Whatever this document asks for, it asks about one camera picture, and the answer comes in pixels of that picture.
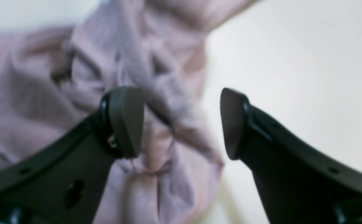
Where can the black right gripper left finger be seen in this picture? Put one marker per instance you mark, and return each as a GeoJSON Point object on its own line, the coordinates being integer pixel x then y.
{"type": "Point", "coordinates": [64, 183]}

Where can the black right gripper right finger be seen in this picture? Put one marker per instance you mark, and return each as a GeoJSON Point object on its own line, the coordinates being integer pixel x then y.
{"type": "Point", "coordinates": [296, 183]}

